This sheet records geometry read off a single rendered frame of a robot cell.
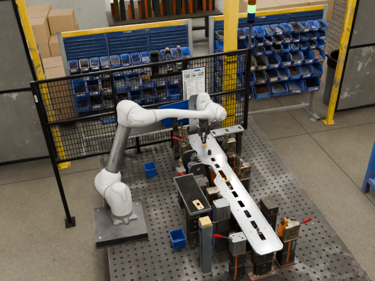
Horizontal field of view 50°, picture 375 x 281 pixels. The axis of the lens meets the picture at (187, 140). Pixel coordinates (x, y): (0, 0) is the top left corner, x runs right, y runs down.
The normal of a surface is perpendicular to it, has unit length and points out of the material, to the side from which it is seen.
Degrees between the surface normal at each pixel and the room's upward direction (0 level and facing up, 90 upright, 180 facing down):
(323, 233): 0
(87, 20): 90
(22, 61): 91
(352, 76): 90
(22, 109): 90
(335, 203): 0
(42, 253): 0
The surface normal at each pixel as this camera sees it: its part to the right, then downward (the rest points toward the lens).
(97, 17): 0.23, 0.54
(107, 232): -0.01, -0.85
